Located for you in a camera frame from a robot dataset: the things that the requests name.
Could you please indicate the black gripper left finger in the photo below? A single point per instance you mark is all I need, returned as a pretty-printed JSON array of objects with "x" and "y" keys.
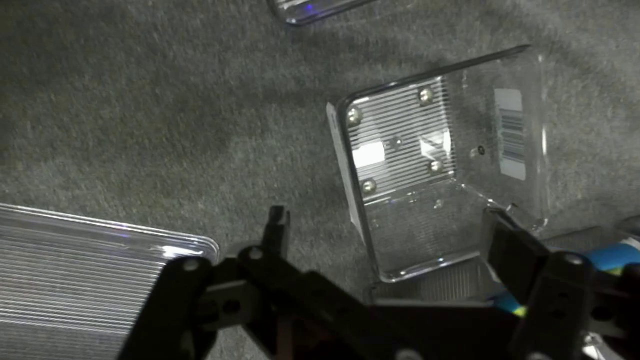
[{"x": 267, "y": 312}]

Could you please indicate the narrow clear plastic container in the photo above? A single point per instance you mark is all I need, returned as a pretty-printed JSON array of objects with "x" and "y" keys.
[{"x": 80, "y": 281}]

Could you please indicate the small clear plastic case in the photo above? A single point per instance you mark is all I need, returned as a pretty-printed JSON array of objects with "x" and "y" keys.
[
  {"x": 312, "y": 10},
  {"x": 413, "y": 226}
]

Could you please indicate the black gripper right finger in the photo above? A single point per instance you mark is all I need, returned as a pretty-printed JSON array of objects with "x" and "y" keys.
[{"x": 567, "y": 306}]

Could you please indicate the grey tablecloth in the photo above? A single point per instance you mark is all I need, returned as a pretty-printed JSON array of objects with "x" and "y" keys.
[{"x": 132, "y": 101}]

